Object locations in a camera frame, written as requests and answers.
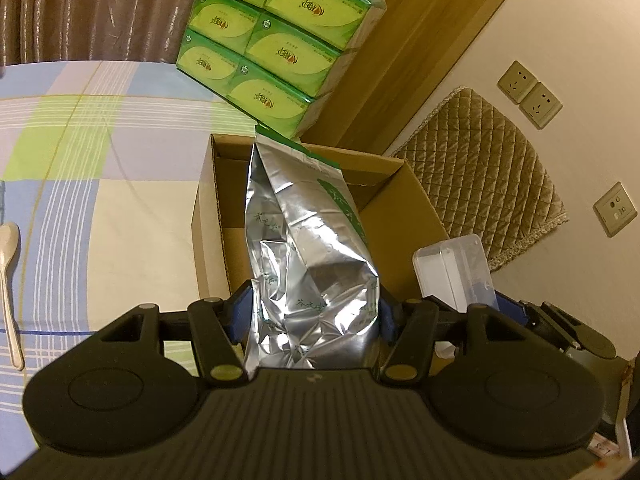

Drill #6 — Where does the clear plastic tray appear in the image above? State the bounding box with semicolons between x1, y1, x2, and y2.
412;234;498;313

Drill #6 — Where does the silver green foil bag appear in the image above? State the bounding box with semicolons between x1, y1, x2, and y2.
244;126;380;372

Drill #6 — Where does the cream plastic spoon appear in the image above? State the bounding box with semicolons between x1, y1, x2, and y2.
0;222;25;370

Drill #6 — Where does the large cardboard box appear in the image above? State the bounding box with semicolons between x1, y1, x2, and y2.
192;133;448;314

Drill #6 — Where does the quilted chair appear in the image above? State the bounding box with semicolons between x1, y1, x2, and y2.
394;87;568;271

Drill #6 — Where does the checkered tablecloth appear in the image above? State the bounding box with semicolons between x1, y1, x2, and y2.
1;61;255;471

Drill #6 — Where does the green tissue pack stack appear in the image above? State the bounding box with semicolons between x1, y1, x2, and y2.
176;0;386;139

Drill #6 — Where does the wooden door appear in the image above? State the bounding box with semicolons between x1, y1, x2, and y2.
303;0;504;154

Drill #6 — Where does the brown curtain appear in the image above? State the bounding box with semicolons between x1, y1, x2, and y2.
1;0;193;66

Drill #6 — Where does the single wall socket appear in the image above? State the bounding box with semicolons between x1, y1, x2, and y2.
593;182;638;237

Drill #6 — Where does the double wall socket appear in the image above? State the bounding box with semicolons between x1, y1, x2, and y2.
497;61;563;130

